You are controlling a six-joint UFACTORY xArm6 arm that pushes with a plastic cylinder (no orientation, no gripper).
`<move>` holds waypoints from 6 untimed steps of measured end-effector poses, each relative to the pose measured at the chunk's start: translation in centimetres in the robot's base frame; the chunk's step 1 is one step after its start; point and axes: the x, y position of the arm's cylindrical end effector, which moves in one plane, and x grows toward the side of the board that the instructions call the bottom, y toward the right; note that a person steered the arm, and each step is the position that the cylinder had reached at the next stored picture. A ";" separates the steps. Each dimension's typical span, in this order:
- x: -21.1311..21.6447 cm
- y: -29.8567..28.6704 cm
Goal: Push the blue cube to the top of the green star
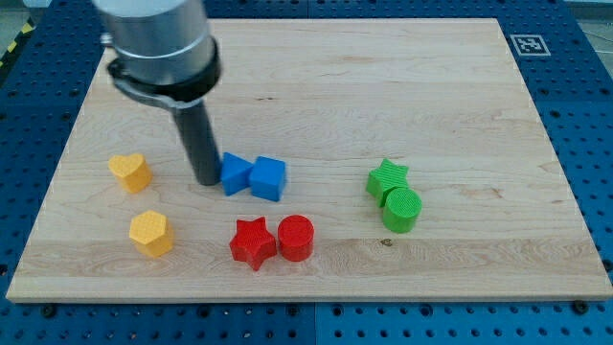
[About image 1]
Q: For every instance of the white fiducial marker tag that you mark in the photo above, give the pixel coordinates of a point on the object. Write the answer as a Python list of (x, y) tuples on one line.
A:
[(530, 45)]

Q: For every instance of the red star block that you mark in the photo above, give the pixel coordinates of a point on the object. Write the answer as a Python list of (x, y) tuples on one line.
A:
[(253, 244)]

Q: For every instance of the green cylinder block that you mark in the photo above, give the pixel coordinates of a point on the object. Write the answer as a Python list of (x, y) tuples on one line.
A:
[(401, 210)]

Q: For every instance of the yellow heart block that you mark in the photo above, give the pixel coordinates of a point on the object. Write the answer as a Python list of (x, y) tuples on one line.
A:
[(131, 171)]

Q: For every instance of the blue triangle block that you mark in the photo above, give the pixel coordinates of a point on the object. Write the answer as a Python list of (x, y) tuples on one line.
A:
[(235, 173)]

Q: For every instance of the green star block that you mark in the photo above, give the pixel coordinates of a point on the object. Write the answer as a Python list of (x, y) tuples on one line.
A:
[(386, 178)]

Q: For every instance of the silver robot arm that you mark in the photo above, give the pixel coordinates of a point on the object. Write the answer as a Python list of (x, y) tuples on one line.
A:
[(165, 50)]

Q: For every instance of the blue cube block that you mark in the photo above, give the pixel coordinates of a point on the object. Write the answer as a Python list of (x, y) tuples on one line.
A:
[(267, 178)]

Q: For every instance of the red cylinder block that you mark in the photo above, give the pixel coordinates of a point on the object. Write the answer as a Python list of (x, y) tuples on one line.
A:
[(296, 235)]

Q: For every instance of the yellow hexagon block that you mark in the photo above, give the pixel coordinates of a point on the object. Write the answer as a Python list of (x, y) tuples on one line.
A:
[(152, 234)]

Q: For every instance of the wooden board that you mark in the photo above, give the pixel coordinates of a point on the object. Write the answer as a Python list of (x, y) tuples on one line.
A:
[(332, 99)]

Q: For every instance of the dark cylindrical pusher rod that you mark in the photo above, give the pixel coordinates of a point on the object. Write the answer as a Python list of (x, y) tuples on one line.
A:
[(196, 133)]

